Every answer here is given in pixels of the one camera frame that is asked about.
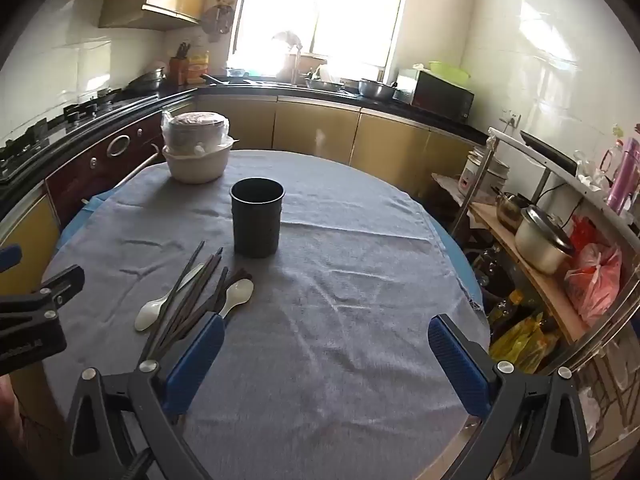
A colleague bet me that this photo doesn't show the round wall rack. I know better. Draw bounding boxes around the round wall rack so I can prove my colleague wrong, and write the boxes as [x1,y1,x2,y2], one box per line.
[202,2,233,41]

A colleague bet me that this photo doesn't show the black utensil cup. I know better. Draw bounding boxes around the black utensil cup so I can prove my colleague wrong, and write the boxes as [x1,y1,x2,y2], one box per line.
[229,177,286,259]

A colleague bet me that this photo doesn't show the black gas stove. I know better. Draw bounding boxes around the black gas stove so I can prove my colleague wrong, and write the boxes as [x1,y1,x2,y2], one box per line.
[0,87,161,183]

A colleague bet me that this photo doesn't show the yellow plastic bag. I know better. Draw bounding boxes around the yellow plastic bag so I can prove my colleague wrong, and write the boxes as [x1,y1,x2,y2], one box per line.
[492,310,551,373]

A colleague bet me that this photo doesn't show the white rice cooker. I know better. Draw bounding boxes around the white rice cooker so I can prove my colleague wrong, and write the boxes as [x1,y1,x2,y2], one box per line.
[459,146,511,196]

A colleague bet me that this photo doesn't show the dark red built-in cabinet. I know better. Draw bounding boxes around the dark red built-in cabinet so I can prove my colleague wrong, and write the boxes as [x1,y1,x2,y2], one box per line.
[45,105,171,231]

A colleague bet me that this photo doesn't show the bundle of dark chopsticks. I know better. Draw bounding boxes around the bundle of dark chopsticks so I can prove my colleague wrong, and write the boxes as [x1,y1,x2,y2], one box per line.
[139,241,251,363]

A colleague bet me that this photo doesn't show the black induction cooker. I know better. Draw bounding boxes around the black induction cooker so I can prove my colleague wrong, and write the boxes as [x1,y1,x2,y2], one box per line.
[520,130,578,176]

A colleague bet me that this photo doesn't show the green plastic basin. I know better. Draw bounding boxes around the green plastic basin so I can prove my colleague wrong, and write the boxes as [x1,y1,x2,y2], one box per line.
[429,61,472,82]

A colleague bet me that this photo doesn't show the dark wok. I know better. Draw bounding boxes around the dark wok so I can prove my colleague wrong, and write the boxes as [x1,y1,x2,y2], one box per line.
[127,67,168,92]

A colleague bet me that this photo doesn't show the metal and wood storage rack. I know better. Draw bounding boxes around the metal and wood storage rack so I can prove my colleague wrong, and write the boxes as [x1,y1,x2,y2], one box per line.
[432,127,640,461]

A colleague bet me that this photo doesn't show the steel mixing bowl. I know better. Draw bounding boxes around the steel mixing bowl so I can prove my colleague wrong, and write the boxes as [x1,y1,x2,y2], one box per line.
[357,78,398,100]

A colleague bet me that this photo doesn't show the blue table cover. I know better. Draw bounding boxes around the blue table cover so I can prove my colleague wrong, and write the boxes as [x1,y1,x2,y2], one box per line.
[54,190,488,321]

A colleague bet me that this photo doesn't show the yellow package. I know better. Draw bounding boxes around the yellow package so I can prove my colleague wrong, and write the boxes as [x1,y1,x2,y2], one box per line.
[186,51,211,86]

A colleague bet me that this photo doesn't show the steel dish basin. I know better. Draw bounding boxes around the steel dish basin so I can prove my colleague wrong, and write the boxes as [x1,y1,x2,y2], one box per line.
[304,76,346,92]

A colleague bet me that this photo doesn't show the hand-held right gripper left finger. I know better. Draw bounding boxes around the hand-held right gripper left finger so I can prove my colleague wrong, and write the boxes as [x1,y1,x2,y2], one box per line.
[65,312,227,480]

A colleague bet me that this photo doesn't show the dark microwave oven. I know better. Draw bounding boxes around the dark microwave oven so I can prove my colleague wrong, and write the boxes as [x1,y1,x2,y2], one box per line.
[410,70,476,123]

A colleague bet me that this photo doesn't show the white plastic spoon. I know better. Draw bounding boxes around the white plastic spoon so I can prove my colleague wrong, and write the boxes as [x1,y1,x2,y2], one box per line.
[134,262,206,332]
[217,279,255,321]

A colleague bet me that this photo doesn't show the brown knife block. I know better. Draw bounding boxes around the brown knife block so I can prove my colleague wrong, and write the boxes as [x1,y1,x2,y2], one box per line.
[168,42,192,86]

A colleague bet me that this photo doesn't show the yellow lower cabinets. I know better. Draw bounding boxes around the yellow lower cabinets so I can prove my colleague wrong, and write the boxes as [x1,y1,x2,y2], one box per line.
[165,90,481,196]

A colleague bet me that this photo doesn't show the grey tablecloth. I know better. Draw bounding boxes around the grey tablecloth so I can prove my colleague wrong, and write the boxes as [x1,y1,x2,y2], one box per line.
[42,149,493,480]

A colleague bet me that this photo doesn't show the steel pot with lid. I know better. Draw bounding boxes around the steel pot with lid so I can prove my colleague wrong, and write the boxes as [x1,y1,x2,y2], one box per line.
[515,205,576,276]

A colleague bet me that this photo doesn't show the steel kettle pot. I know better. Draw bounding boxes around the steel kettle pot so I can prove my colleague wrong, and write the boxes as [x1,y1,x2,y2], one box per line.
[492,187,533,233]

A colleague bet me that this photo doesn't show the pink bottle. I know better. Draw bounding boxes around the pink bottle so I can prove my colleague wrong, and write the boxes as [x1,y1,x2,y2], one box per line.
[606,137,640,216]

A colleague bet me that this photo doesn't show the bagged white bowls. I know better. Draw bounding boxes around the bagged white bowls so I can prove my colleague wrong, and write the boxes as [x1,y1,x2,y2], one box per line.
[160,110,238,184]

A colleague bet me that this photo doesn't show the pale wooden stick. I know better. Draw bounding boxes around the pale wooden stick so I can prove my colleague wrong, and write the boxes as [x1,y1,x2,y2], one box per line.
[117,151,165,187]

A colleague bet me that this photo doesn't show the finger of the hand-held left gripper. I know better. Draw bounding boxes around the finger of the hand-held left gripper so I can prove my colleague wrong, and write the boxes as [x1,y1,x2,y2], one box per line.
[0,244,24,274]
[0,265,86,318]

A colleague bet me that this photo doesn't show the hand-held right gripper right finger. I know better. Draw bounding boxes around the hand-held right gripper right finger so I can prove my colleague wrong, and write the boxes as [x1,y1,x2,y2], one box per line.
[427,314,592,480]

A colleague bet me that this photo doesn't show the kitchen window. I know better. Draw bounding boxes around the kitchen window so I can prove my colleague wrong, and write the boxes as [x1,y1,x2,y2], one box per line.
[227,0,416,73]

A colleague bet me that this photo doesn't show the steel kitchen faucet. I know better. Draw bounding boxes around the steel kitchen faucet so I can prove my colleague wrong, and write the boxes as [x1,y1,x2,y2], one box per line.
[272,31,303,83]

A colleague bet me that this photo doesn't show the yellow oil bottle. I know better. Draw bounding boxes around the yellow oil bottle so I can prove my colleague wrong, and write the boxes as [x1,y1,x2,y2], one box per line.
[487,290,526,328]

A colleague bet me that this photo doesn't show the red plastic bag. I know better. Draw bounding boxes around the red plastic bag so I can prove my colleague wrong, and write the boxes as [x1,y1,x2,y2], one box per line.
[564,216,623,328]

